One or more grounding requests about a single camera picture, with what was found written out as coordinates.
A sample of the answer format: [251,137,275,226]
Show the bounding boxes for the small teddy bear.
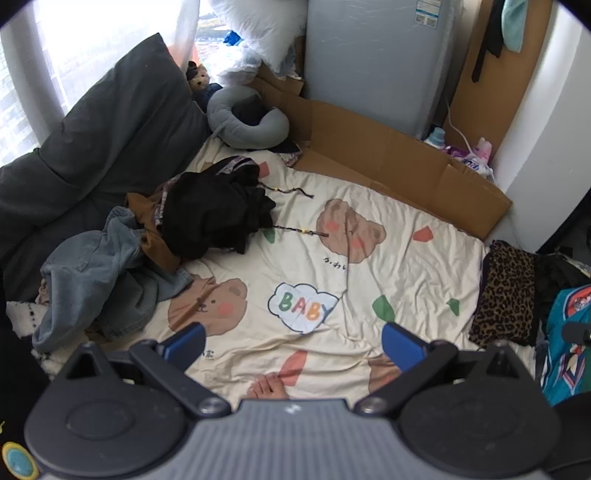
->
[186,61,222,112]

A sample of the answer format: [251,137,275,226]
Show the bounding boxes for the white pillow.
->
[205,0,309,77]

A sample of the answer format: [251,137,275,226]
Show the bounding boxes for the blue denim jeans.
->
[32,206,194,354]

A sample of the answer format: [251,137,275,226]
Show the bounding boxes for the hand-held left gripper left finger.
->
[62,322,232,420]

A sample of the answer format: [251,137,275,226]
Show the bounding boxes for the leopard print cloth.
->
[468,240,543,348]

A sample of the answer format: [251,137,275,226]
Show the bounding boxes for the upright cardboard sheet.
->
[450,0,552,167]

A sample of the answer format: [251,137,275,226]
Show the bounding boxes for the grey neck pillow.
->
[206,85,291,151]

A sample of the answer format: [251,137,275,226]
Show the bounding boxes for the dark grey pillow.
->
[0,33,213,278]

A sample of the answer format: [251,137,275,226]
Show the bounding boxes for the flattened cardboard box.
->
[249,62,513,241]

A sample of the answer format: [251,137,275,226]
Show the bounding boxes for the teal printed bag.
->
[538,285,591,407]

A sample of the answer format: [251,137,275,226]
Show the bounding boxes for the purple white packet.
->
[445,144,495,176]

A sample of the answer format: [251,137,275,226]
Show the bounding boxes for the dark cloth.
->
[232,98,273,127]

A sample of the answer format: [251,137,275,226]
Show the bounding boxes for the clear plastic bag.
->
[215,46,264,88]

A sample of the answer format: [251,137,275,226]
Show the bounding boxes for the brown garment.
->
[126,191,182,273]

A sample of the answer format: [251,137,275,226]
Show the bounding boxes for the cream bear print bed sheet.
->
[34,134,546,402]

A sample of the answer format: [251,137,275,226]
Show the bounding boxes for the teal yellow round badge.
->
[0,440,41,478]

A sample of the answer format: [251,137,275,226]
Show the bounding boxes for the white fuzzy blanket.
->
[6,300,49,340]

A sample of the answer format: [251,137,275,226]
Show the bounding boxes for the black shorts with patterned panels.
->
[152,156,331,256]

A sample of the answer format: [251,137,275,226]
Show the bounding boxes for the black hanging strap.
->
[472,0,506,85]

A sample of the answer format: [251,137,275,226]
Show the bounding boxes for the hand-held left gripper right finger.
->
[353,322,525,420]

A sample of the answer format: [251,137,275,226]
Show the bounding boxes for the sheer white curtain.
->
[166,0,204,65]

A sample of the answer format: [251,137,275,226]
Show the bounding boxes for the teal towel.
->
[501,0,527,54]

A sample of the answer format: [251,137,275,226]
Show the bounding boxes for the floral patterned cloth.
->
[277,143,303,168]

